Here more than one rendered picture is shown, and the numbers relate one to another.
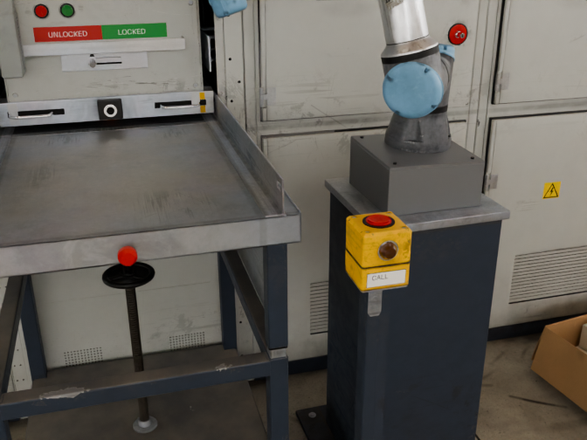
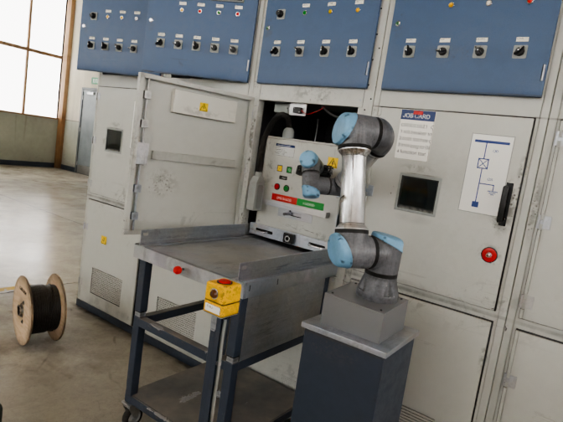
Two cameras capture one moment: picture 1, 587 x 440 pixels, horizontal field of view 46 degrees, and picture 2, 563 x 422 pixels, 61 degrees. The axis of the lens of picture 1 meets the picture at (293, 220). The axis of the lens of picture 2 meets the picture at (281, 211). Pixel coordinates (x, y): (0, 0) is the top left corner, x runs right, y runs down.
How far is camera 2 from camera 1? 1.35 m
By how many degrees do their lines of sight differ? 51
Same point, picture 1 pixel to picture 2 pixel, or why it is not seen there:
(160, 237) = (194, 270)
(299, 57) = not seen: hidden behind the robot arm
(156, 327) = (277, 365)
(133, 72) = (304, 223)
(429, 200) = (345, 323)
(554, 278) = not seen: outside the picture
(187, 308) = (293, 362)
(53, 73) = (274, 215)
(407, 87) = (333, 246)
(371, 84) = (420, 269)
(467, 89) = (494, 297)
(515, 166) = (535, 378)
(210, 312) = not seen: hidden behind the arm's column
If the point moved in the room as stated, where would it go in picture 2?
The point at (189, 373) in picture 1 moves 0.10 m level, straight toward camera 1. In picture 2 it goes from (195, 346) to (174, 352)
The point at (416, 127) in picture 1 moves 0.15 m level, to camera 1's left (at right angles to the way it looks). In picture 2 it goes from (365, 281) to (335, 270)
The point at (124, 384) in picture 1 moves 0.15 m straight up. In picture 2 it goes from (173, 336) to (178, 300)
